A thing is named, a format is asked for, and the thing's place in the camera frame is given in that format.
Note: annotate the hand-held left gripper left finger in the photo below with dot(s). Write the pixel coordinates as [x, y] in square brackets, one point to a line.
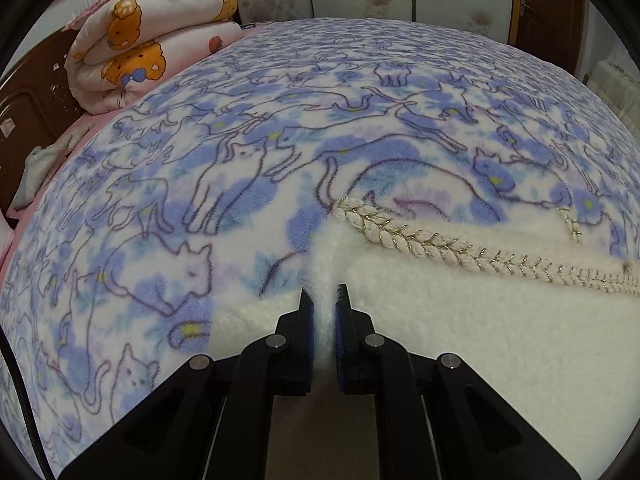
[297, 350]

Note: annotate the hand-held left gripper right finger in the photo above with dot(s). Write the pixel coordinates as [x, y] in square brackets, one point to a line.
[344, 350]

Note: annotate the cream fuzzy cardigan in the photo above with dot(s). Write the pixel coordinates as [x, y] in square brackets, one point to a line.
[500, 320]

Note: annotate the purple cat print blanket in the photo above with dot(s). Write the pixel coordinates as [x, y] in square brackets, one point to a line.
[250, 135]

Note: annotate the pink bed sheet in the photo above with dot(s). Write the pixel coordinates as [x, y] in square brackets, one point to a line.
[95, 120]

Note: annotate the grey cloth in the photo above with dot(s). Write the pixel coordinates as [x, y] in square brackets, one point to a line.
[32, 170]

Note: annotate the folded bear print quilt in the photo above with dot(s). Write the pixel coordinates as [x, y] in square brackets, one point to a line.
[150, 35]

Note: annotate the brown wooden headboard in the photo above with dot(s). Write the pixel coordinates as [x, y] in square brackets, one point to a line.
[30, 110]

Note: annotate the white radiator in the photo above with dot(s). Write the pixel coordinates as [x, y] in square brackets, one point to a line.
[617, 87]

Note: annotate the brown wooden door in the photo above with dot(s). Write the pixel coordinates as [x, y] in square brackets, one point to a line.
[550, 10]

